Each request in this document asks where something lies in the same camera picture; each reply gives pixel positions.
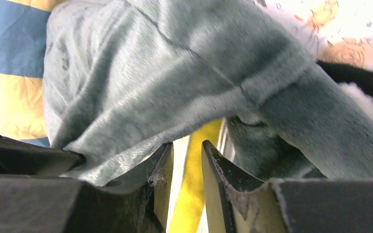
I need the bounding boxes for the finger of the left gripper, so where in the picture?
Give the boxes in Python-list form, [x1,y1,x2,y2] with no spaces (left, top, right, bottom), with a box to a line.
[0,135,85,176]

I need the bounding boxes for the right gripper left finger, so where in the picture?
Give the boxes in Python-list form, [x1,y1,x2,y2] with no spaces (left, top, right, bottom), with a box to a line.
[0,144,173,233]

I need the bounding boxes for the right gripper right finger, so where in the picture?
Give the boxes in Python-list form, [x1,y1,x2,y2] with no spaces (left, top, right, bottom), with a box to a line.
[202,140,373,233]

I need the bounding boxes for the cream pillow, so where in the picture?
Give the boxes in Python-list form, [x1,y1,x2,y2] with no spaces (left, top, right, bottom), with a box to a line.
[166,119,222,233]

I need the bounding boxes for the zebra and grey pillowcase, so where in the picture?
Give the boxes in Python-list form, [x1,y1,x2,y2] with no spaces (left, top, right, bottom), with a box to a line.
[43,0,373,186]

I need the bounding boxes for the blue yellow checked pillow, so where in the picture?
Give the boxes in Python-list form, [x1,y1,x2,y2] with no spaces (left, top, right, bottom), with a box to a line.
[0,0,58,147]

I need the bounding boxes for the floral table cloth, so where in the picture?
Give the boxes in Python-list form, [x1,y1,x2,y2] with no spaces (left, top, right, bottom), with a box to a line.
[254,0,373,70]

